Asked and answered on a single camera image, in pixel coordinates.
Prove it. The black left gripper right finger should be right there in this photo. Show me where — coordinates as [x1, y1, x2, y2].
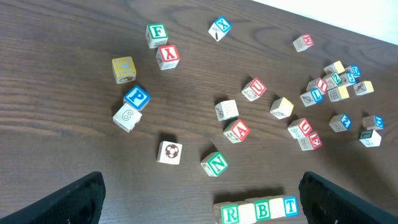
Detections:
[298, 171, 397, 224]

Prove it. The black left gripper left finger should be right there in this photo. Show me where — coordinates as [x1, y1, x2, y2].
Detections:
[1, 171, 106, 224]

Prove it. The blue T block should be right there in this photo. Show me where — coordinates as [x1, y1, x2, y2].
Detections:
[282, 195, 299, 217]

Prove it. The green B block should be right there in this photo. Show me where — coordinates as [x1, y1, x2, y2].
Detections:
[245, 197, 271, 222]

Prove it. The yellow o block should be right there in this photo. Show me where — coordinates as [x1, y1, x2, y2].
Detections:
[237, 201, 257, 224]
[269, 197, 285, 219]
[270, 97, 294, 119]

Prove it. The green R block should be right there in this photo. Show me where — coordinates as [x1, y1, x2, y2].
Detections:
[213, 202, 239, 224]

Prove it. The red E block lower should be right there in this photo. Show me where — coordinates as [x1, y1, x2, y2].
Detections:
[297, 132, 322, 151]

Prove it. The red e block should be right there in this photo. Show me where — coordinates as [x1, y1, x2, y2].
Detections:
[293, 34, 314, 52]
[297, 132, 322, 151]

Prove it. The red U block lower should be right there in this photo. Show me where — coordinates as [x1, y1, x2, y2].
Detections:
[287, 118, 313, 139]

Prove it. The red u block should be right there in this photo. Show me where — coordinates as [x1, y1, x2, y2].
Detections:
[241, 78, 267, 101]
[287, 118, 313, 139]

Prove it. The plain wooden tilted block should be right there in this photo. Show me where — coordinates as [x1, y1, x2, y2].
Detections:
[359, 129, 382, 147]

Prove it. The blue 2 block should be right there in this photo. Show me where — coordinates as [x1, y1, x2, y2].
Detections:
[329, 114, 353, 133]

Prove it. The blue D block right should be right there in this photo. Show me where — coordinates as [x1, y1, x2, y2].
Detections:
[362, 115, 384, 130]

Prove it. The blue d block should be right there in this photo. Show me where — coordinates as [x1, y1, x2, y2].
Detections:
[362, 115, 384, 130]
[345, 65, 361, 78]

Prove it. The wooden block red edge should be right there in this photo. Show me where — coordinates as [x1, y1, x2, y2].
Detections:
[113, 103, 142, 133]

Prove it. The wooden block flower picture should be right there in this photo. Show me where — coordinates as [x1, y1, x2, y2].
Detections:
[157, 141, 182, 165]

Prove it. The blue L block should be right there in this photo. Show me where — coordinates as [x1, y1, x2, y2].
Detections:
[300, 88, 323, 107]

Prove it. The red A block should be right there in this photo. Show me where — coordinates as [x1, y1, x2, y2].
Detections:
[223, 119, 251, 144]

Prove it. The green N block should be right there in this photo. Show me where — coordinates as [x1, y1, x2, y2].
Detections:
[200, 152, 229, 177]

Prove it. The blue P block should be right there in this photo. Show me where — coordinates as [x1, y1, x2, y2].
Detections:
[123, 85, 151, 111]

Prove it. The red I block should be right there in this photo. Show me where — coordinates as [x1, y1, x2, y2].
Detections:
[306, 78, 328, 95]

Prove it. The green Z block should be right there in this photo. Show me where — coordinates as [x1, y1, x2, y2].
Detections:
[323, 72, 342, 90]

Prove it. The blue 5 block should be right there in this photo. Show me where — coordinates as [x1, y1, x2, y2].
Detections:
[339, 72, 357, 86]

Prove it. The red U block upper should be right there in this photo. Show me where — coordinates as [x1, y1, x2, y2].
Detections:
[241, 78, 267, 101]

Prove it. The wooden block green edge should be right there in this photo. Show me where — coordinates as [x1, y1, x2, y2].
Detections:
[215, 100, 239, 121]

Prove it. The yellow block top right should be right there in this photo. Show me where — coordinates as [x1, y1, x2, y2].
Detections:
[324, 60, 345, 75]

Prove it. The blue D block upper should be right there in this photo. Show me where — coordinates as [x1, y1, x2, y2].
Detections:
[345, 65, 361, 78]

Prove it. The yellow block far left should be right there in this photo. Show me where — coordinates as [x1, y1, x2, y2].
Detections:
[112, 57, 137, 84]

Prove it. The red E block top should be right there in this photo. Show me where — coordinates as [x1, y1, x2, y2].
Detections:
[293, 34, 314, 52]

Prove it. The red Y block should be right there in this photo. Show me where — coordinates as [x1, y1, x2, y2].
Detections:
[156, 45, 180, 70]

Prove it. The green F block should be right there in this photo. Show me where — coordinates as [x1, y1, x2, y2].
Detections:
[146, 24, 169, 49]

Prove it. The blue X block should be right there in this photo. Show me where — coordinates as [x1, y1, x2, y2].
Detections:
[208, 16, 233, 42]

